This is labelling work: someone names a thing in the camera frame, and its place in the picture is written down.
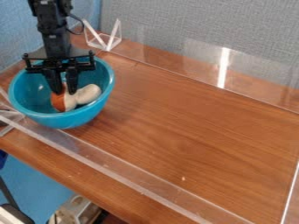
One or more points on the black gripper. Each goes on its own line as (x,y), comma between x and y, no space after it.
(56,57)

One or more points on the plush brown white mushroom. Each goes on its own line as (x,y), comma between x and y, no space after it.
(65,102)

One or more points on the blue bowl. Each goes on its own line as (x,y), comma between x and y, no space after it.
(29,97)

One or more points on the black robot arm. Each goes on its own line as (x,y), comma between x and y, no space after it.
(52,13)

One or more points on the clear acrylic front barrier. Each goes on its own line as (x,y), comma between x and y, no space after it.
(168,194)

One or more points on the clear acrylic barrier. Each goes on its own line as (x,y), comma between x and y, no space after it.
(168,194)
(252,76)

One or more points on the white power strip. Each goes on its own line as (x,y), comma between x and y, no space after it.
(76,211)

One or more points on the clear acrylic back barrier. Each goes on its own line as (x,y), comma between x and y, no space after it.
(252,76)

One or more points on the black white stand leg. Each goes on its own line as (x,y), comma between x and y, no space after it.
(10,214)

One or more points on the clear acrylic corner bracket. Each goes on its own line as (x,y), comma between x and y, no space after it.
(100,40)

